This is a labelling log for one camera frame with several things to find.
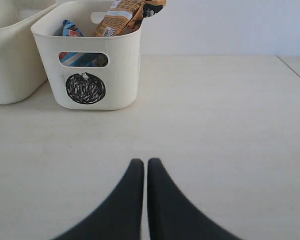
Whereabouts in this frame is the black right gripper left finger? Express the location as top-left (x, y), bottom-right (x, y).
top-left (56, 158), bottom-right (144, 240)

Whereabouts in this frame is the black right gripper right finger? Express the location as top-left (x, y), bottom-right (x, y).
top-left (147, 158), bottom-right (239, 240)

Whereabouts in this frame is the blue noodle packet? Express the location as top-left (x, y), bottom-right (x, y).
top-left (59, 19), bottom-right (109, 68)

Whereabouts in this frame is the orange noodle packet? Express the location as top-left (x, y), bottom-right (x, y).
top-left (93, 0), bottom-right (167, 37)

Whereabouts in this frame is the cream bin circle mark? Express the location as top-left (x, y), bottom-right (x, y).
top-left (30, 0), bottom-right (141, 110)

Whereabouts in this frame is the cream bin square mark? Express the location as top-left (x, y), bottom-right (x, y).
top-left (0, 0), bottom-right (57, 105)

